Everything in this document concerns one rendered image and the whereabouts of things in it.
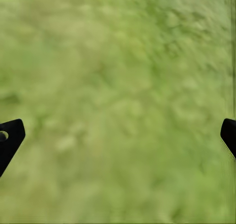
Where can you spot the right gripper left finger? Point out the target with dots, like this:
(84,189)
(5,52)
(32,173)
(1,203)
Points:
(12,134)

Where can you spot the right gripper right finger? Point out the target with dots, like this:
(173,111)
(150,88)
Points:
(228,134)

